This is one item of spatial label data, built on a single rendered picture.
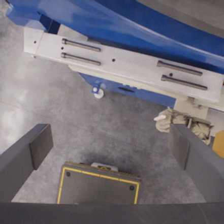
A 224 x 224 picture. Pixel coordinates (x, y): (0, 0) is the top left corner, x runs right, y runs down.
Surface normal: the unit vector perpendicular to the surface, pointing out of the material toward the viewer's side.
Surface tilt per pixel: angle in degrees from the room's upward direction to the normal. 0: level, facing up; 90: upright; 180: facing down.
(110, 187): 0
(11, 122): 0
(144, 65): 0
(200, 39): 9
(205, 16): 15
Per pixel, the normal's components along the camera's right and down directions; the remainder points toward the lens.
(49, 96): -0.12, -0.11
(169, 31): 0.15, -0.02
